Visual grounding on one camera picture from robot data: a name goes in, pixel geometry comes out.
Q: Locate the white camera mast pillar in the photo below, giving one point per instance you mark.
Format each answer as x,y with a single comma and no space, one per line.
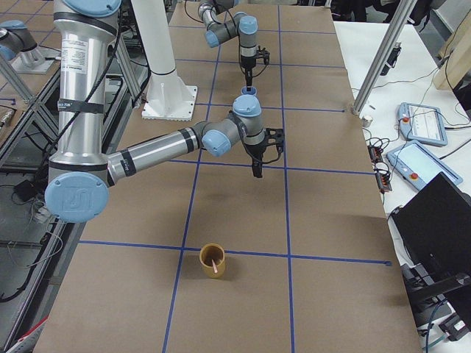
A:
167,96

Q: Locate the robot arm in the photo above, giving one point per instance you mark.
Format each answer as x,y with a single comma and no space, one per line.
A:
80,173
221,27

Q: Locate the black power strip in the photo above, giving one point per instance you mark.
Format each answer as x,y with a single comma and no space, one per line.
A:
381,169

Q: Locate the far teach pendant tablet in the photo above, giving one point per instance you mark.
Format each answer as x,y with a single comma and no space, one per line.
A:
422,123

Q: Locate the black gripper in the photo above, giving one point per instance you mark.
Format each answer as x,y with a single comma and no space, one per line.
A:
247,65
254,151

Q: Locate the blue plastic cup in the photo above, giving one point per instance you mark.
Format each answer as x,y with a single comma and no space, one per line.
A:
250,91

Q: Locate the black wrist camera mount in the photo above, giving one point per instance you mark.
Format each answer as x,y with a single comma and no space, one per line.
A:
275,137
263,54

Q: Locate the pink chopstick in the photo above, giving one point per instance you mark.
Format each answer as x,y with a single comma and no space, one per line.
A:
214,266

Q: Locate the near teach pendant tablet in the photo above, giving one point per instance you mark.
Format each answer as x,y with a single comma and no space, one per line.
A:
418,166

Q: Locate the aluminium frame post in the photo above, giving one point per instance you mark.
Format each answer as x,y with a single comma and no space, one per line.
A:
393,31

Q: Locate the teach pendant tablet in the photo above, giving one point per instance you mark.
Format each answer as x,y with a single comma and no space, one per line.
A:
422,123
418,166

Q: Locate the black laptop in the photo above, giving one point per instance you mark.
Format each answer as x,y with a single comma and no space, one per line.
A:
435,228

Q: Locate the small metal cylinder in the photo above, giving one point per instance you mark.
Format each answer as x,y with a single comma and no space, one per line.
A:
366,121

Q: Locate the bamboo chopstick holder cup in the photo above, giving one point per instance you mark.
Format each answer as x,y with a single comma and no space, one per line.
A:
212,251

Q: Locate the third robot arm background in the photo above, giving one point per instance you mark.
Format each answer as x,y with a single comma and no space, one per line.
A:
23,52

